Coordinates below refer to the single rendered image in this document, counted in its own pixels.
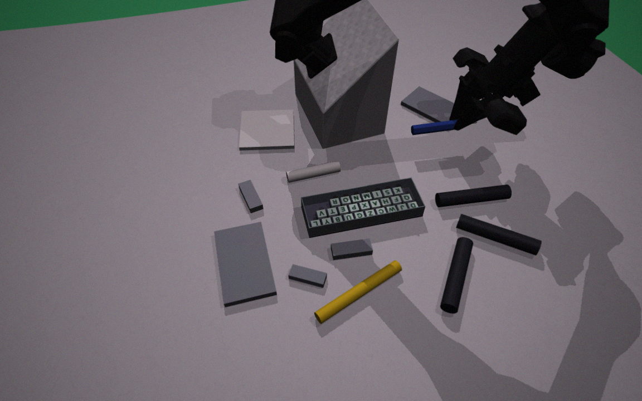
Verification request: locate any yellow cylinder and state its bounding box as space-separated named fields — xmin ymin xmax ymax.
xmin=314 ymin=260 xmax=402 ymax=324

